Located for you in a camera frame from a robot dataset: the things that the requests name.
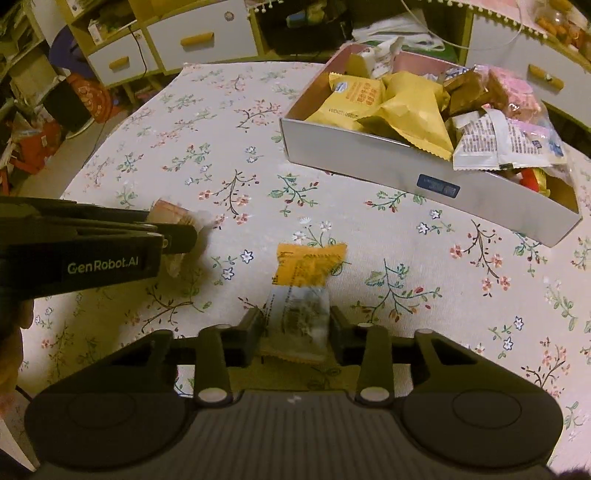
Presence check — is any black box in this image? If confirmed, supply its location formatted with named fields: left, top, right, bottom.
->
left=44, top=83, right=90, bottom=134

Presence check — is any pink cloth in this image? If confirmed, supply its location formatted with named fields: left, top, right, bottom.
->
left=457, top=0, right=555, bottom=28

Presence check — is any person's left hand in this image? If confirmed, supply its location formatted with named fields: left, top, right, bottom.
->
left=0, top=298, right=33, bottom=402

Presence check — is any white drawer with round sticker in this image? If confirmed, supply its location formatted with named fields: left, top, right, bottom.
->
left=147, top=0, right=258, bottom=71

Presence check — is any narrow white drawer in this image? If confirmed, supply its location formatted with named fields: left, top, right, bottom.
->
left=87, top=34, right=149, bottom=88

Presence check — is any wide white drawer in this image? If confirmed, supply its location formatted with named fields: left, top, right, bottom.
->
left=465, top=14, right=591, bottom=121

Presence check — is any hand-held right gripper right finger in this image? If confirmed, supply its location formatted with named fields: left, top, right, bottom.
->
left=328, top=306, right=486, bottom=409

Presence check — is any printed yellow snack packet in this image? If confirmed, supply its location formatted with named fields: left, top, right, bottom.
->
left=305, top=76, right=387, bottom=132

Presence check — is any pink snack packet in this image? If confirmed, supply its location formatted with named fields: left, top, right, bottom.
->
left=480, top=66, right=544, bottom=124

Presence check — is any plain yellow snack packet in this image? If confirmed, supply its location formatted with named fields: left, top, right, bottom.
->
left=358, top=71, right=455, bottom=161

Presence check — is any orange red bag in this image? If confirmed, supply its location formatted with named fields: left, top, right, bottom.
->
left=67, top=71, right=114, bottom=124

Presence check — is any floral tablecloth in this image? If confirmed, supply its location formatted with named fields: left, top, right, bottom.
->
left=21, top=60, right=591, bottom=480

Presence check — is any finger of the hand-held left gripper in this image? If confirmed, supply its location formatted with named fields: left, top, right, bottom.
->
left=139, top=224, right=200, bottom=256
left=28, top=198, right=154, bottom=229

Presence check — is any purple cloth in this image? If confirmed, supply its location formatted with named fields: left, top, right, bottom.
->
left=48, top=28, right=86, bottom=70

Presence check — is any brown snack packet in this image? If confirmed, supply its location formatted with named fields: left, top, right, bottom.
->
left=443, top=68, right=491, bottom=116

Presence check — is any white cable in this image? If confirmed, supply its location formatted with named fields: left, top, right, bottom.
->
left=402, top=0, right=527, bottom=51

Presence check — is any red plastic bag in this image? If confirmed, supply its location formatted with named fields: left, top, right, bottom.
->
left=14, top=134, right=51, bottom=174

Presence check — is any small yellow snack packet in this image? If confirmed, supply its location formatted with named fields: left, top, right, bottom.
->
left=346, top=52, right=376, bottom=78

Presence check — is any jar of small oranges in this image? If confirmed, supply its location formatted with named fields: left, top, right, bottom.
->
left=536, top=7, right=585, bottom=44

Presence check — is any white snack packet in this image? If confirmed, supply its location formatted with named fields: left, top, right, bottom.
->
left=496, top=117, right=570, bottom=169
left=359, top=37, right=406, bottom=79
left=451, top=108, right=511, bottom=172

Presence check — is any silver cardboard box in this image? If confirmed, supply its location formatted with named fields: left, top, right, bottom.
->
left=279, top=42, right=583, bottom=248

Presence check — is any yellow wooden cabinet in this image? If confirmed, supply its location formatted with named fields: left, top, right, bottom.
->
left=55, top=0, right=591, bottom=130

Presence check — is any red snack packet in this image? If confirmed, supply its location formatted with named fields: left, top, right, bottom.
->
left=505, top=167, right=552, bottom=197

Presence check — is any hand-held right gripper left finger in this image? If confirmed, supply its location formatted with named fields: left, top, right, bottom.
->
left=110, top=307, right=266, bottom=409

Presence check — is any orange snack packet clear window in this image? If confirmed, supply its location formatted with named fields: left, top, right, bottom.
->
left=259, top=242, right=349, bottom=367

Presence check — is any reddish snack packet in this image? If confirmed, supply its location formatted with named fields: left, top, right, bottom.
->
left=150, top=198, right=220, bottom=278

